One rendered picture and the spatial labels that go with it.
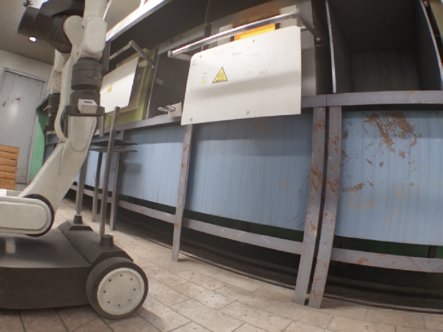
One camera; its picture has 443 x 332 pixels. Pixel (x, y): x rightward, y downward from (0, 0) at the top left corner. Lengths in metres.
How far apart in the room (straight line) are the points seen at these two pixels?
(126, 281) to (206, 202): 0.69
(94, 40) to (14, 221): 0.58
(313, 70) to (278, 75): 0.19
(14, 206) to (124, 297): 0.43
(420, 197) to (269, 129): 0.72
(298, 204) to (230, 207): 0.35
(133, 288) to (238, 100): 0.81
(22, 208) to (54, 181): 0.15
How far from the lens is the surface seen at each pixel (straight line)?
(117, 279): 0.77
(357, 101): 1.01
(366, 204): 0.99
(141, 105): 1.86
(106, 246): 0.81
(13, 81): 5.54
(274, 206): 1.09
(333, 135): 0.98
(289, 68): 0.98
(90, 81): 0.71
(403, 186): 0.99
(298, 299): 1.06
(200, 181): 1.35
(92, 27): 0.75
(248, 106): 1.00
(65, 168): 0.87
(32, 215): 0.83
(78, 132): 0.85
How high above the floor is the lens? 0.45
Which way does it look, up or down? 5 degrees up
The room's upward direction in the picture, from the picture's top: 6 degrees clockwise
